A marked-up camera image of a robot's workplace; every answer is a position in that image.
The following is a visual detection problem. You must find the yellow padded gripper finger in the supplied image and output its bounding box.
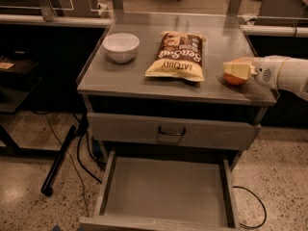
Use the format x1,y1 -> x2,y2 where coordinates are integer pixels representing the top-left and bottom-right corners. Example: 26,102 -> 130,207
235,57 -> 262,64
222,62 -> 256,81

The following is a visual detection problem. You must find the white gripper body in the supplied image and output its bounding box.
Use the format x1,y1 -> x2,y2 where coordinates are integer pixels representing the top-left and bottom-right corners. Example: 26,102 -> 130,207
253,55 -> 289,90

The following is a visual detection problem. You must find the orange fruit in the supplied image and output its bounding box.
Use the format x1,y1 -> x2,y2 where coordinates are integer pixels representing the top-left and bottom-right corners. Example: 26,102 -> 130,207
223,75 -> 247,86

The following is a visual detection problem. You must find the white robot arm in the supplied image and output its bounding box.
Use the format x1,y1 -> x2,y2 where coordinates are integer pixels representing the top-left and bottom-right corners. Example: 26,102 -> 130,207
222,55 -> 308,101

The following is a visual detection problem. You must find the grey metal drawer cabinet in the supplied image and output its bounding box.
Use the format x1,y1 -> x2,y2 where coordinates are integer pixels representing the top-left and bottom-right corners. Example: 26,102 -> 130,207
78,13 -> 276,165

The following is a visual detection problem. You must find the closed grey top drawer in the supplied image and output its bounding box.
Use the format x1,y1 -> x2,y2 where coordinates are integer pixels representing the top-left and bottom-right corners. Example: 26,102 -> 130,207
88,113 -> 261,150

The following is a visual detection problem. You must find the open grey middle drawer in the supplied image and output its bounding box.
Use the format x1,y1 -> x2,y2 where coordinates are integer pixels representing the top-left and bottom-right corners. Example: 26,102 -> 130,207
80,151 -> 241,231

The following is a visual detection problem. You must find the yellow brown chips bag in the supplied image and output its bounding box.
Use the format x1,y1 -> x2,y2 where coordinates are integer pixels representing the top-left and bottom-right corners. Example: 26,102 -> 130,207
145,31 -> 206,82

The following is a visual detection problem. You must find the white ceramic bowl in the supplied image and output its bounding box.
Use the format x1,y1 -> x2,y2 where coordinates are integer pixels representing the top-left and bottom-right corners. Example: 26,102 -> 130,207
103,33 -> 140,64

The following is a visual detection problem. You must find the dark side table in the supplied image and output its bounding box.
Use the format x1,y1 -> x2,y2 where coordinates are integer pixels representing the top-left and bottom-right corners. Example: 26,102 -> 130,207
0,50 -> 43,154

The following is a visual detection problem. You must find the black stand leg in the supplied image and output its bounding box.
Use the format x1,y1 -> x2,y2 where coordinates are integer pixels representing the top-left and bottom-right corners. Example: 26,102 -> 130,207
40,125 -> 76,197

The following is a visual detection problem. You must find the black drawer handle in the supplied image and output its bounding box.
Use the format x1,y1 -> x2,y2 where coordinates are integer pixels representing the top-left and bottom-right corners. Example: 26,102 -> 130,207
158,126 -> 186,137

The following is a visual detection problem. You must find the black floor cable right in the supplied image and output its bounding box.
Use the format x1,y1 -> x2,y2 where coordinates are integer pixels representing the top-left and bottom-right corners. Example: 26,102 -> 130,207
233,185 -> 268,229

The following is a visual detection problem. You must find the black floor cable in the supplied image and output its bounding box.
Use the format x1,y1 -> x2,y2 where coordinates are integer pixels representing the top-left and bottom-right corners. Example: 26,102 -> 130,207
32,109 -> 107,217
233,185 -> 268,229

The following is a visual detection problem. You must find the black floor cable left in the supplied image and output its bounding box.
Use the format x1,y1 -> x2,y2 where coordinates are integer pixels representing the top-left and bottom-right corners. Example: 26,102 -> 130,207
32,109 -> 107,217

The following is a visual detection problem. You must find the white horizontal rail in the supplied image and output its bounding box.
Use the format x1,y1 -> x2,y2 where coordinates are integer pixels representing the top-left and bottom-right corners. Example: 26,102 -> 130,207
0,14 -> 111,28

